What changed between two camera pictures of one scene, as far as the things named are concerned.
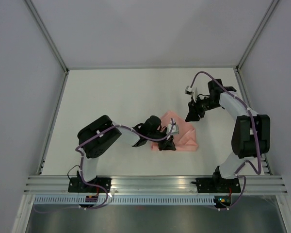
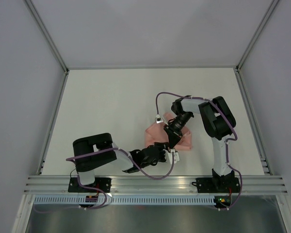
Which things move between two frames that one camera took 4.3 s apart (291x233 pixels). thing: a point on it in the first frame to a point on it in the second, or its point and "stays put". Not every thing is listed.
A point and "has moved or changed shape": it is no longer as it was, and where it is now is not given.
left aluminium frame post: [48, 34] stays put
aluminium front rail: [249, 184] stays put
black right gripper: [193, 110] to [173, 137]
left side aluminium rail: [53, 123] stays put
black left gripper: [167, 144] to [163, 147]
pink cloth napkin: [185, 140] has moved or changed shape
